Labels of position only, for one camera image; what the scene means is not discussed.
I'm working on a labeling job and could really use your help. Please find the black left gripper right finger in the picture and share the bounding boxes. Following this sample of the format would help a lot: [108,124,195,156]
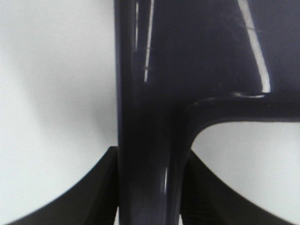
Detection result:
[180,151,289,225]

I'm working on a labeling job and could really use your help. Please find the purple plastic dustpan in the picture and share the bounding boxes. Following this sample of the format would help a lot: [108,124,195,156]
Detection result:
[114,0,300,225]

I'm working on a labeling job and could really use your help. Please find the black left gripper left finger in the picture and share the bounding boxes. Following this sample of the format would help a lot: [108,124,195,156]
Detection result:
[12,147,119,225]

